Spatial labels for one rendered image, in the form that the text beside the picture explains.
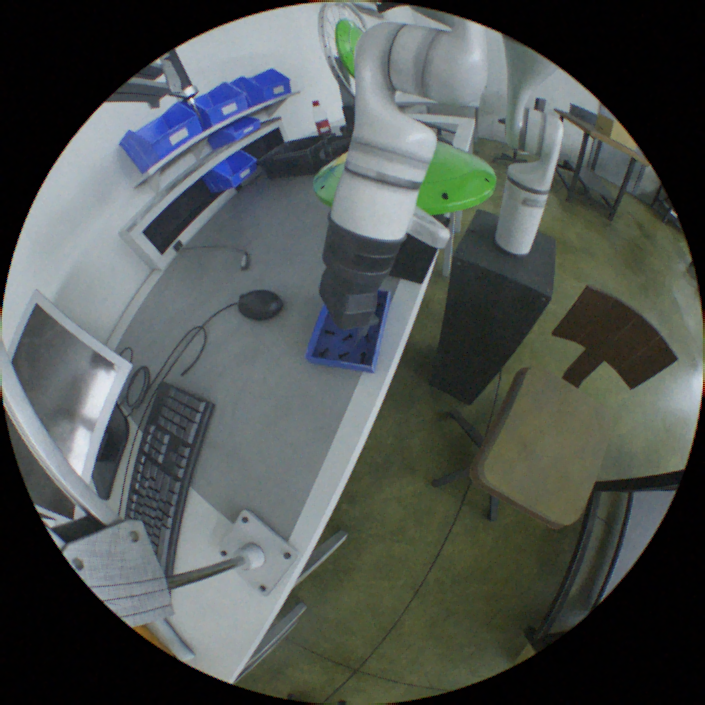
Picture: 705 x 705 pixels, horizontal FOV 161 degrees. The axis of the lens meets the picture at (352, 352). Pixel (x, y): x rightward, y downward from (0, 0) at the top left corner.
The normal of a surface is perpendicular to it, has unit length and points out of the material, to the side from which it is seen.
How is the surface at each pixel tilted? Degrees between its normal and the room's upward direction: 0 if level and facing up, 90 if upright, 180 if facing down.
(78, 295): 90
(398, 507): 0
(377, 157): 71
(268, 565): 0
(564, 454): 0
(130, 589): 90
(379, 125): 62
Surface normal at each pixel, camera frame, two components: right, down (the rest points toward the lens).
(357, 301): 0.46, 0.52
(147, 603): 0.96, -0.26
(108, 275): 0.89, 0.29
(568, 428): -0.20, -0.44
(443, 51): -0.45, 0.65
